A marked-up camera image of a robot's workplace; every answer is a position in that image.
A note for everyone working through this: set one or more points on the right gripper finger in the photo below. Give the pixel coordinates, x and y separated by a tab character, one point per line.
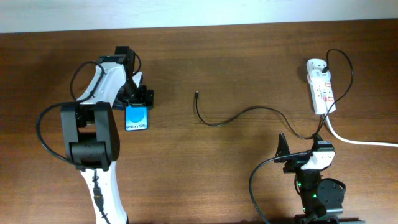
317	138
283	147

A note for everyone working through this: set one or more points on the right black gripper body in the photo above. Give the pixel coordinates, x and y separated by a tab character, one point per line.
294	167

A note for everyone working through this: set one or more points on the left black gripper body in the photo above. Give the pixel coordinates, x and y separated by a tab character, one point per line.
129	94

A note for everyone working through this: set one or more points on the blue screen Galaxy smartphone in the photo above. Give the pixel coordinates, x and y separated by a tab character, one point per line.
136	118

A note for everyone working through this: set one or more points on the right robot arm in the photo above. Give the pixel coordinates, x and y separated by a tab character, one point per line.
321	198

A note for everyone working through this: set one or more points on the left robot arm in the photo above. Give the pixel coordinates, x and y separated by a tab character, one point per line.
90	133

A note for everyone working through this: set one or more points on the white USB charger plug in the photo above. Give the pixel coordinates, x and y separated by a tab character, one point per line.
316	74

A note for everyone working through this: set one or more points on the white power strip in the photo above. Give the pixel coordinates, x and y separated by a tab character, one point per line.
321	92

